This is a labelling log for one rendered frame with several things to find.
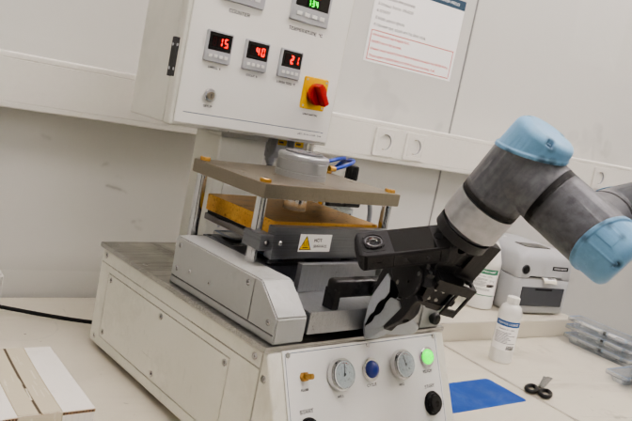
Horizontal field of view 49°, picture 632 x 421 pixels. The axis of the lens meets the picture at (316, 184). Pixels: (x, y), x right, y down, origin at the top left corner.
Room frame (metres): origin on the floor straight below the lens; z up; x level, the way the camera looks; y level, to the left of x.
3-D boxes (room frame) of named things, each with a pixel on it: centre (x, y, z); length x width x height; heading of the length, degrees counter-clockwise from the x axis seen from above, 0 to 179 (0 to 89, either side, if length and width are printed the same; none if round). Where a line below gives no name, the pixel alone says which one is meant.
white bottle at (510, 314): (1.49, -0.47, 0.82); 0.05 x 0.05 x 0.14
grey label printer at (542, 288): (1.87, -0.57, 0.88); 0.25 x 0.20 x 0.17; 29
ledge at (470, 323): (1.70, -0.32, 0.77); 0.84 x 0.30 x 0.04; 125
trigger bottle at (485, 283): (1.76, -0.46, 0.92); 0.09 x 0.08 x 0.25; 174
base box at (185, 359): (1.07, 0.01, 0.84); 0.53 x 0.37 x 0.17; 43
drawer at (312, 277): (1.03, -0.01, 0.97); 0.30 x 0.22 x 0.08; 43
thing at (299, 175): (1.10, 0.03, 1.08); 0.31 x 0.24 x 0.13; 133
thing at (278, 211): (1.07, 0.02, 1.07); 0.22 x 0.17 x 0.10; 133
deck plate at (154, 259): (1.09, 0.05, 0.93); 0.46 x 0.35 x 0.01; 43
